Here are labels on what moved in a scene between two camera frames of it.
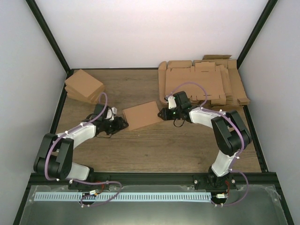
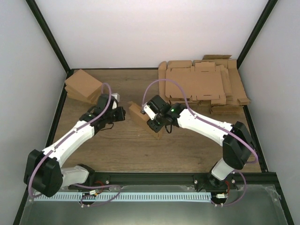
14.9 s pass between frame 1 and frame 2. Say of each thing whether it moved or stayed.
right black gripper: moved
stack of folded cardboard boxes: stayed
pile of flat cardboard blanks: stayed
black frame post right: stayed
